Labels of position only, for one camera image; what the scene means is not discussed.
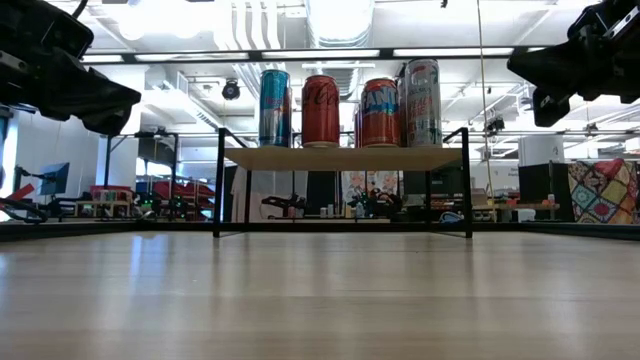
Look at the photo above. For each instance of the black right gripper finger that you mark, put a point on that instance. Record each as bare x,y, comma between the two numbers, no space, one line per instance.
549,107

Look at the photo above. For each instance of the tall white can black lid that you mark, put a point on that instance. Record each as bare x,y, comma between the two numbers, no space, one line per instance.
424,102

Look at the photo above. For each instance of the orange-red Fanta can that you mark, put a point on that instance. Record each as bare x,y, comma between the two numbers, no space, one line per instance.
380,112

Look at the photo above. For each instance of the blue silver Red Bull can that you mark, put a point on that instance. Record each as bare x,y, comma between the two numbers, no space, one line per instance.
274,110

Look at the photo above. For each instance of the red Coca-Cola can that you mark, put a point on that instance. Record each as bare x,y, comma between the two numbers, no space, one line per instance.
320,112

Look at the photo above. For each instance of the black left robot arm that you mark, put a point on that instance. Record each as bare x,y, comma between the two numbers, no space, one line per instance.
40,25

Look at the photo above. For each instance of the background black robot arm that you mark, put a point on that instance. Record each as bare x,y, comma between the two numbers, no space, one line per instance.
285,201

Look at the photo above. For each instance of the black cabinet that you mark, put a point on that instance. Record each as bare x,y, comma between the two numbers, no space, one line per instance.
542,185

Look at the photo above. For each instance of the computer monitor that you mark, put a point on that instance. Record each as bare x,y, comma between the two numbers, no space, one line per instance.
55,179

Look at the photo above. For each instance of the black framed background table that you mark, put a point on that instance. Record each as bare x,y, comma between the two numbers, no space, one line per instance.
140,135

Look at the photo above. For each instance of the colourful patchwork quilt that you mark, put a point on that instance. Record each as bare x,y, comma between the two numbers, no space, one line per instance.
605,192

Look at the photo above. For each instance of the red storage bins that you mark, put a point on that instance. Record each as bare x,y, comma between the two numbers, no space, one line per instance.
170,192

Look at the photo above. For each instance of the black ceiling spotlight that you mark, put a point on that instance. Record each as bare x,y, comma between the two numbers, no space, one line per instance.
230,90

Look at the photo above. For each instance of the black overhead light bar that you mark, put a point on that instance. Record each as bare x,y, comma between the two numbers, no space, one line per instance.
320,53

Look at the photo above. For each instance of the black aluminium table frame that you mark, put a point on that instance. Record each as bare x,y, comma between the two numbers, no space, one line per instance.
75,230

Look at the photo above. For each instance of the wooden shelf black metal frame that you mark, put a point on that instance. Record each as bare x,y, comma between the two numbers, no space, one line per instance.
345,159

